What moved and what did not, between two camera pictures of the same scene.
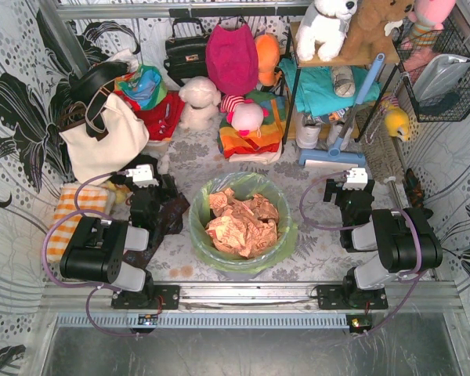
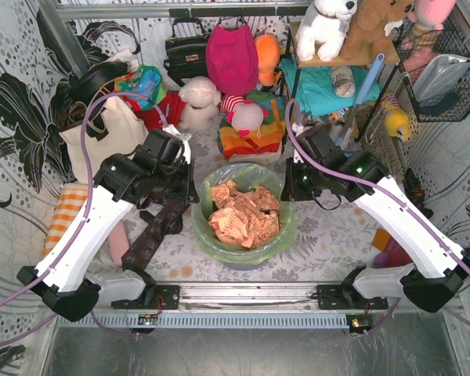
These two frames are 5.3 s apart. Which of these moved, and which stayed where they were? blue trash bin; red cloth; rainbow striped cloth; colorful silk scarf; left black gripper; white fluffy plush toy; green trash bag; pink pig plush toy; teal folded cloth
Moved: left black gripper; blue trash bin; green trash bag
Stayed: pink pig plush toy; white fluffy plush toy; rainbow striped cloth; red cloth; colorful silk scarf; teal folded cloth
